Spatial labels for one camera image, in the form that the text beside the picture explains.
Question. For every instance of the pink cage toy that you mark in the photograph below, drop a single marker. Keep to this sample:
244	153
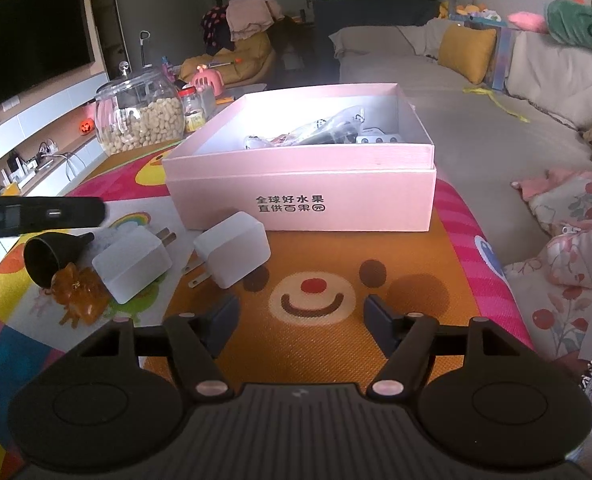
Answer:
206	82

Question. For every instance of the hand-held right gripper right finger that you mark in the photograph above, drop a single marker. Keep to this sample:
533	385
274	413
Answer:
380	322

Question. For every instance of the pink cardboard box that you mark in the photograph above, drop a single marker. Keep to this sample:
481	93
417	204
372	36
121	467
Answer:
301	180

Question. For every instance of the white stick vacuum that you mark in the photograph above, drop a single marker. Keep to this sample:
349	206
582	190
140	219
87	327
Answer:
143	42

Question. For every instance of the white socket adapter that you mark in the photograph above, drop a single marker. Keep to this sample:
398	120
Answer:
378	139

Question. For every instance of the colourful cartoon play mat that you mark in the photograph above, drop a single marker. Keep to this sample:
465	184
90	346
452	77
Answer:
316	260

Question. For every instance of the pile of pink clothes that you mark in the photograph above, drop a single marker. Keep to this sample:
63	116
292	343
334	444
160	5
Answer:
251	15

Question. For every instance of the white wall charger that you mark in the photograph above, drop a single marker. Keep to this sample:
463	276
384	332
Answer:
125	265
235	247

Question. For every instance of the yellow cushion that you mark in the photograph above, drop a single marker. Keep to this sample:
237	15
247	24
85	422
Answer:
466	52

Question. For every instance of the dark polka dot garment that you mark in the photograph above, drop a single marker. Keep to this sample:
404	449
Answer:
213	25

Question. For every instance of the orange pumpkin ornament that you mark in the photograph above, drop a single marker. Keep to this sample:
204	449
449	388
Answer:
86	127

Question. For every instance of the yellow bean bag chair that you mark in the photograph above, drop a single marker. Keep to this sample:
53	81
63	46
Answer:
253	57

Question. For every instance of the clear plastic bag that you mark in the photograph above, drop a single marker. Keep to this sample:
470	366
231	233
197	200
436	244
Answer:
316	130

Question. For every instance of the black television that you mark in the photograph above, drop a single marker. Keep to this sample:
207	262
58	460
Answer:
25	45

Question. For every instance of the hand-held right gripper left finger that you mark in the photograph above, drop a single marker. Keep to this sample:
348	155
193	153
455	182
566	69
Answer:
224	321

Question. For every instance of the yellow plush toys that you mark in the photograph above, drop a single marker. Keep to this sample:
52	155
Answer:
468	10

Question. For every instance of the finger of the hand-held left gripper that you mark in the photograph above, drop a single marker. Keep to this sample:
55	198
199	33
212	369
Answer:
75	212

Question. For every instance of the small red lid jar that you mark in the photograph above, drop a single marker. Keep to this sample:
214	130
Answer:
193	115

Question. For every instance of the white power strip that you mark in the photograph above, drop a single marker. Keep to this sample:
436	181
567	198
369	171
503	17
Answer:
46	150

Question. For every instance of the holographic box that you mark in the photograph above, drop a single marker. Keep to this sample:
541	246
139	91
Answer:
503	55

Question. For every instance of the glass jar of peanuts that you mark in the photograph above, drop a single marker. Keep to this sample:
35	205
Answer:
145	120

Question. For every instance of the green plush toy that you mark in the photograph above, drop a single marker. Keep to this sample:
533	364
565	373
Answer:
581	25

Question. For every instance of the pink plush toy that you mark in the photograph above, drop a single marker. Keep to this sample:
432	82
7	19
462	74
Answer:
526	21

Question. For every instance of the black funnel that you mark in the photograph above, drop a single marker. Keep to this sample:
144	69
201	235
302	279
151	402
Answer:
45	260

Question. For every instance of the floral blanket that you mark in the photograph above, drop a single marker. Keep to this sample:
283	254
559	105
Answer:
571	260

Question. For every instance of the yellow ribbon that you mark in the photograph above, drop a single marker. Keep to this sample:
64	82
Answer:
496	100

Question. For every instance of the beige sofa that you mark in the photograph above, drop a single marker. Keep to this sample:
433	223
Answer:
501	160

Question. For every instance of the amber hair clip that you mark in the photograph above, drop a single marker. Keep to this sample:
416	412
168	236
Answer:
80	295

